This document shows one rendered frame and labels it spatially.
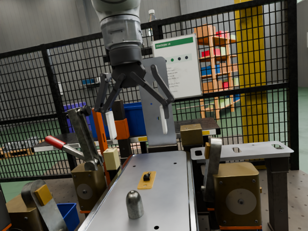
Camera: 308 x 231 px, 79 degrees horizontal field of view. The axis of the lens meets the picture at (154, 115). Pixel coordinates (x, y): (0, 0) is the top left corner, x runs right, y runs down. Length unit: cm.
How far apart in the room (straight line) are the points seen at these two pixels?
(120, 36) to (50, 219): 38
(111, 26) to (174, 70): 60
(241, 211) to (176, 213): 14
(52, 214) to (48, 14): 1155
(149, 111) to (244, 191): 44
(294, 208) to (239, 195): 53
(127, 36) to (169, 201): 36
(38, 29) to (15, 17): 123
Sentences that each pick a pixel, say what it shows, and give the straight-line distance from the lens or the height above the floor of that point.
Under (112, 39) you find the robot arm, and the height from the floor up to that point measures 135.
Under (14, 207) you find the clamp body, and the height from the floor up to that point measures 107.
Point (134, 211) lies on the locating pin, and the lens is 40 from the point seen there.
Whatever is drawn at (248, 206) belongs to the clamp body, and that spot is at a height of 98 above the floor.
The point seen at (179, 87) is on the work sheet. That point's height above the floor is 120.
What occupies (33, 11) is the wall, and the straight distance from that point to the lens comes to 1220.
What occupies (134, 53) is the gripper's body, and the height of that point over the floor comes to 132.
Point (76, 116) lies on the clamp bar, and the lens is 51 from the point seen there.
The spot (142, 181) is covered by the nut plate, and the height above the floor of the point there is 100.
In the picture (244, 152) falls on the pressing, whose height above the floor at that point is 100.
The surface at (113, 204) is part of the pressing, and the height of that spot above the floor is 100.
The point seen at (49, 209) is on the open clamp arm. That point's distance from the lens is 43.
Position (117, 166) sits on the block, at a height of 101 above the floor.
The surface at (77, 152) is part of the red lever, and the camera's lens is 56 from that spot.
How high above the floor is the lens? 125
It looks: 10 degrees down
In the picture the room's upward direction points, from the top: 9 degrees counter-clockwise
